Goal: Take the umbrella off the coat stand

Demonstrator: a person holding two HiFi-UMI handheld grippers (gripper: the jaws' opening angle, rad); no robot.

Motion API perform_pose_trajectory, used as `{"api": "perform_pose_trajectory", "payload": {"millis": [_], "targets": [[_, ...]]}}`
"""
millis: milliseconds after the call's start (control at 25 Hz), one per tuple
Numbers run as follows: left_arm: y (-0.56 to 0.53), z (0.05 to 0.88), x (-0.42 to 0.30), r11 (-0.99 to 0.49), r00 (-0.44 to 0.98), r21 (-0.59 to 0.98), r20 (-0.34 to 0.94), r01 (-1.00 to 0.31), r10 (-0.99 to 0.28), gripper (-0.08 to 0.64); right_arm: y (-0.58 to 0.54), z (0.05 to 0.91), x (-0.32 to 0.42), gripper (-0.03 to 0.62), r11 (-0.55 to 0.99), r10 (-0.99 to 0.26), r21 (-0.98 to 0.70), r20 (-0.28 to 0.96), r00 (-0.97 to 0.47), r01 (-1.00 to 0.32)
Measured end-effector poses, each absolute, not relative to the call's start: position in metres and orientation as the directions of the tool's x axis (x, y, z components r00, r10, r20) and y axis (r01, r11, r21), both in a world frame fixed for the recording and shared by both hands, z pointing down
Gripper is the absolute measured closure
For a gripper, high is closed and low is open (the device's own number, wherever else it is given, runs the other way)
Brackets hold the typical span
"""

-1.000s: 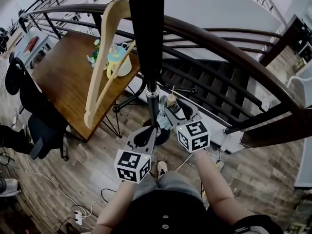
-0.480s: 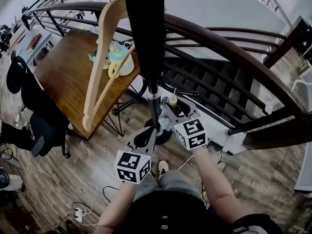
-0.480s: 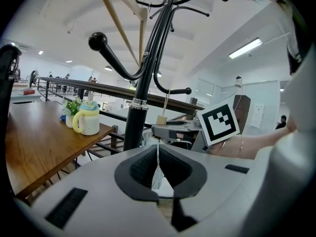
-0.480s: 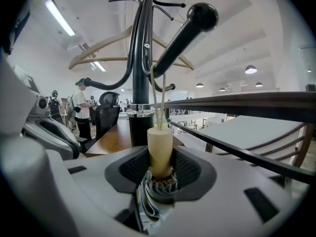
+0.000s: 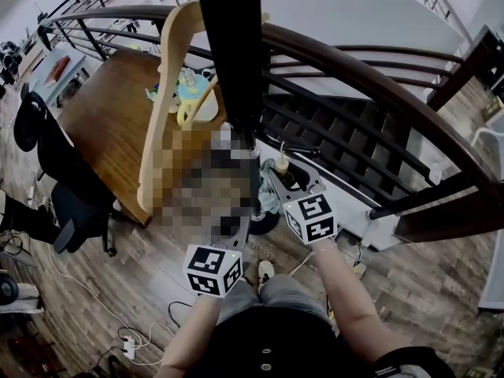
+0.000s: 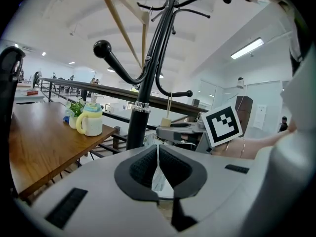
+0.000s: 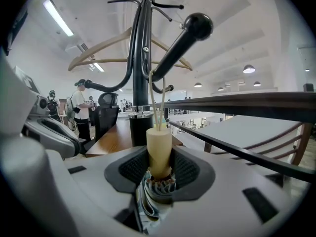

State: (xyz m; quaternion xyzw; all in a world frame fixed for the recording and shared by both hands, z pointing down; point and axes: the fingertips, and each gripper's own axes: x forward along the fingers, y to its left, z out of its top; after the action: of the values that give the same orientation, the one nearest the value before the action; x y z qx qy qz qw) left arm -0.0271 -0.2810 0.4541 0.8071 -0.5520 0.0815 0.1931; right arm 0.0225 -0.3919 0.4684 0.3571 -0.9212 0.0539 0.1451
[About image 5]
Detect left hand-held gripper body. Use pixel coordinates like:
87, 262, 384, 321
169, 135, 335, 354
182, 237, 250, 298

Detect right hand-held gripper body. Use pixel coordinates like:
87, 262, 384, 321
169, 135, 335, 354
282, 183, 338, 246

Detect black metal coat rack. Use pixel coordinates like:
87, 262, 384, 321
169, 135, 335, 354
195, 0, 309, 236

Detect person's left forearm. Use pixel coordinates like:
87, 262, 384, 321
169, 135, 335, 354
154, 295, 222, 378

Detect person's right forearm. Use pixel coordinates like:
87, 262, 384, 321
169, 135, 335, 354
312, 237, 399, 370

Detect person's white sneaker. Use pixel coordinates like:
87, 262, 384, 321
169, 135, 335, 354
257, 260, 276, 291

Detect dark wooden staircase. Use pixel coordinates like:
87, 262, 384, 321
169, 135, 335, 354
259, 92, 435, 209

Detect person's grey shorts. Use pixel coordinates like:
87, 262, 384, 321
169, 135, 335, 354
215, 272, 332, 324

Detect person's black buttoned top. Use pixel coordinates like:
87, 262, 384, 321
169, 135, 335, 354
183, 305, 454, 378

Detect yellow and white mug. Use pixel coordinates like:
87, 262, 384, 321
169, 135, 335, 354
176, 69, 221, 128

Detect dark wooden stair railing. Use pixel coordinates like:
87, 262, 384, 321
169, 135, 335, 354
37, 4, 504, 244

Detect beige wooden clothes hanger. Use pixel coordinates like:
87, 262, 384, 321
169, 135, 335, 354
136, 0, 271, 228

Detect black office chair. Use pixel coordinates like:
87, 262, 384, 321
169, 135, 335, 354
13, 83, 119, 258

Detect brown wooden table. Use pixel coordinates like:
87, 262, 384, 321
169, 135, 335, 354
57, 48, 238, 228

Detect white curved stand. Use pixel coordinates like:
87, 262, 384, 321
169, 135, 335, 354
469, 125, 504, 161

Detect white counter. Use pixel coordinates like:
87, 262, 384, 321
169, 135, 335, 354
477, 226, 504, 315

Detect pale blue table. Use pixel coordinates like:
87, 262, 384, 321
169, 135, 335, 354
29, 39, 95, 106

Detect red book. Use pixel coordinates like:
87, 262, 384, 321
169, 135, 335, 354
43, 55, 72, 89

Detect beige cord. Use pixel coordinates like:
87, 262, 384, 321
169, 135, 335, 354
288, 249, 317, 278

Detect black floor cable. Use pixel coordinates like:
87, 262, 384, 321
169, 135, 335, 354
168, 300, 195, 329

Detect white floor cable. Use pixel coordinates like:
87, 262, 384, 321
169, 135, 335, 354
46, 244, 178, 366

